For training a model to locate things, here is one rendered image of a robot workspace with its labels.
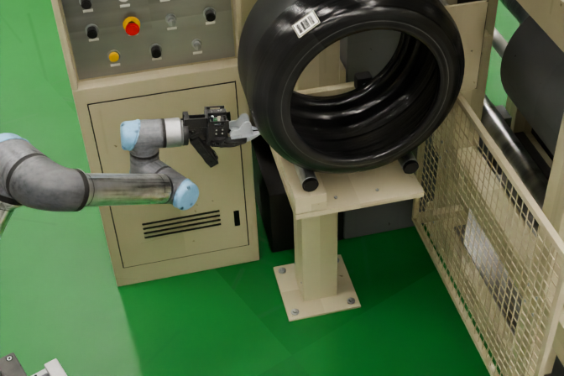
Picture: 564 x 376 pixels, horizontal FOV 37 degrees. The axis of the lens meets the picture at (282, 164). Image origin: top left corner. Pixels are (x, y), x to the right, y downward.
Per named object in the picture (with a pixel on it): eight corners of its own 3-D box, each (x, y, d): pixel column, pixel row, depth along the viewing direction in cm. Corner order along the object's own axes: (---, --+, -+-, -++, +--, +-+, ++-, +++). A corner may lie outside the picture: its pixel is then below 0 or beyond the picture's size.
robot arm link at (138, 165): (150, 202, 219) (149, 167, 212) (123, 183, 225) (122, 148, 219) (174, 191, 223) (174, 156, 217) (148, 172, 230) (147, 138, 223)
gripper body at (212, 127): (232, 121, 215) (184, 124, 213) (230, 148, 221) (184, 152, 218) (227, 104, 221) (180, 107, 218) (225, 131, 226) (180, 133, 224)
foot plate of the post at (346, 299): (273, 268, 326) (273, 264, 325) (341, 255, 330) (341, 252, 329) (289, 321, 306) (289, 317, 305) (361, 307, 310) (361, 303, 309)
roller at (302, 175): (279, 102, 250) (291, 107, 253) (271, 114, 253) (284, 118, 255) (308, 177, 224) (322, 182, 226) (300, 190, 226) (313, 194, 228)
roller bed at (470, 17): (408, 61, 270) (414, -24, 251) (452, 54, 273) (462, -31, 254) (430, 96, 256) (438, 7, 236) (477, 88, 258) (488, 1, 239)
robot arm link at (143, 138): (120, 143, 221) (119, 114, 216) (163, 139, 223) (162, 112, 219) (122, 159, 214) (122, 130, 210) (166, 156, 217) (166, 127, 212)
